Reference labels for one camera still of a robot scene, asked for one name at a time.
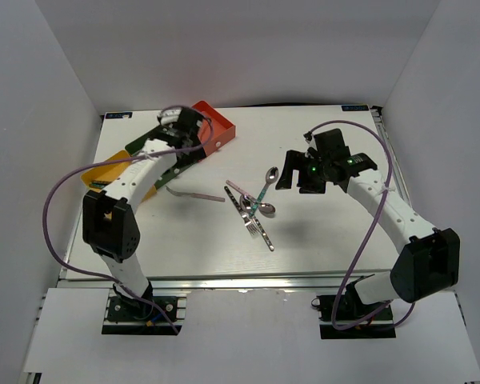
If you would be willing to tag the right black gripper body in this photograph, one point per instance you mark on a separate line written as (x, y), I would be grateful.
(314, 178)

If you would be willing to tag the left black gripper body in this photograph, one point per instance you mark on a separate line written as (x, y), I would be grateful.
(195, 153)

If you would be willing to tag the green handled spoon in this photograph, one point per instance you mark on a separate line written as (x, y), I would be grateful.
(271, 178)

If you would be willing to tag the pink handled fork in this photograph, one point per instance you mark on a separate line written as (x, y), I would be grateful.
(195, 195)

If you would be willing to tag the silver fork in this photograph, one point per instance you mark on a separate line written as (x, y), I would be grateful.
(250, 224)

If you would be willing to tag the green handled knife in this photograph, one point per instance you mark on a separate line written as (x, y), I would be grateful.
(97, 185)

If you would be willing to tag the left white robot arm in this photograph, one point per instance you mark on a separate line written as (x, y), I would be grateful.
(109, 224)

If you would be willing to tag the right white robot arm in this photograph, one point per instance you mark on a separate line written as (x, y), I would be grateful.
(428, 258)

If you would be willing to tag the red tray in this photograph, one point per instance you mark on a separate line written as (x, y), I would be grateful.
(224, 129)

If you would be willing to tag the green tray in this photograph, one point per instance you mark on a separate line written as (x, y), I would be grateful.
(168, 172)

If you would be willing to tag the yellow tray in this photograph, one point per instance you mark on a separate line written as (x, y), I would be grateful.
(108, 173)

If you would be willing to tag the pink handled spoon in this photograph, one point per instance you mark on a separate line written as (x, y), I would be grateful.
(244, 194)

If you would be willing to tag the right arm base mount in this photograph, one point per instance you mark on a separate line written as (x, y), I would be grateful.
(380, 326)

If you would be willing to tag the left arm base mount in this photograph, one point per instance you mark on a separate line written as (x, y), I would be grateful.
(121, 318)

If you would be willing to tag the aluminium table frame rail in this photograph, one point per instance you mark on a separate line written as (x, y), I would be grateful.
(294, 281)

